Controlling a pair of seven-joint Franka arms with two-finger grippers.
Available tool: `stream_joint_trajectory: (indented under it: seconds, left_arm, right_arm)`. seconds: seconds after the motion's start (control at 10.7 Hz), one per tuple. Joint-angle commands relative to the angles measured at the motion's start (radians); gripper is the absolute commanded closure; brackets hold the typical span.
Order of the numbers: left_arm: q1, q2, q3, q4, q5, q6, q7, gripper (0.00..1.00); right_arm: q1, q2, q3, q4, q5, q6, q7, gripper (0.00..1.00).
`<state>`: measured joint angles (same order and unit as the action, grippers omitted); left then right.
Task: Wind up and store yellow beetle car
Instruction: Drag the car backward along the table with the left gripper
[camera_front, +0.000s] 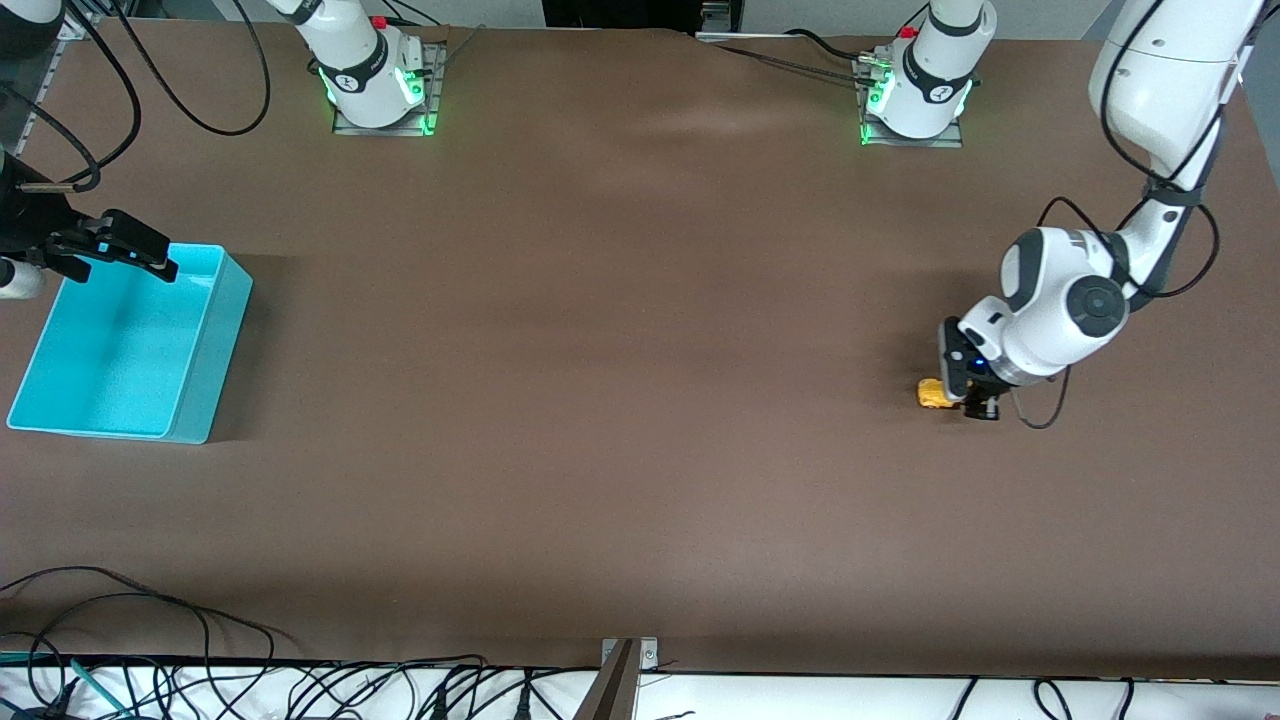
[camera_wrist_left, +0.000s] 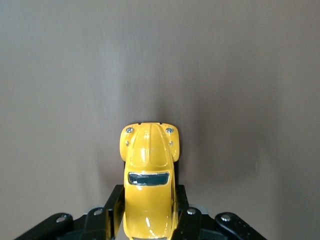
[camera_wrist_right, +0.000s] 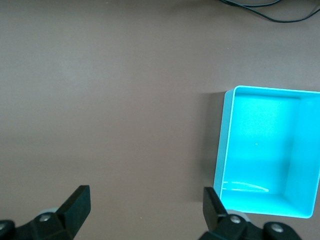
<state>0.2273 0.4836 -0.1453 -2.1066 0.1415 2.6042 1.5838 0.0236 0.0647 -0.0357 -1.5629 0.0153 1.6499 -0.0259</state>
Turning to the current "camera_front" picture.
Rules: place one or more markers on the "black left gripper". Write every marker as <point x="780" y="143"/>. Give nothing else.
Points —
<point x="985" y="393"/>

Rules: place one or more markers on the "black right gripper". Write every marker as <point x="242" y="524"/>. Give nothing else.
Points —
<point x="30" y="226"/>

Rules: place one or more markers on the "yellow beetle toy car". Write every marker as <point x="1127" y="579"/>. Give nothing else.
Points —
<point x="933" y="394"/>

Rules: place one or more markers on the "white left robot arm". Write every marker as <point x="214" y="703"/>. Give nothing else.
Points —
<point x="1050" y="310"/>

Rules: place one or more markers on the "turquoise plastic bin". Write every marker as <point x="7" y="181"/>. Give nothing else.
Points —
<point x="120" y="350"/>

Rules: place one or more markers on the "brown table cover mat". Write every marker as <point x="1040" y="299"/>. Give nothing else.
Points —
<point x="600" y="400"/>

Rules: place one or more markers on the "dark monitor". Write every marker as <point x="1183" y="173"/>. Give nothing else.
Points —
<point x="640" y="12"/>

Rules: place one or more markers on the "aluminium frame rack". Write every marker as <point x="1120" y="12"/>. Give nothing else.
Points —
<point x="40" y="95"/>

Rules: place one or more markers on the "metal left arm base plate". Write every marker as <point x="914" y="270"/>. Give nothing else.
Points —
<point x="950" y="135"/>

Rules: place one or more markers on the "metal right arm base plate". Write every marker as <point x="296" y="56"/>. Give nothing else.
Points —
<point x="435" y="90"/>

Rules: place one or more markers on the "small metal edge bracket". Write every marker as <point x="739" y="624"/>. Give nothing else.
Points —
<point x="648" y="652"/>

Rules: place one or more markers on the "grey camera mount pole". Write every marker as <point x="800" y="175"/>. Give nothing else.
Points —
<point x="610" y="690"/>

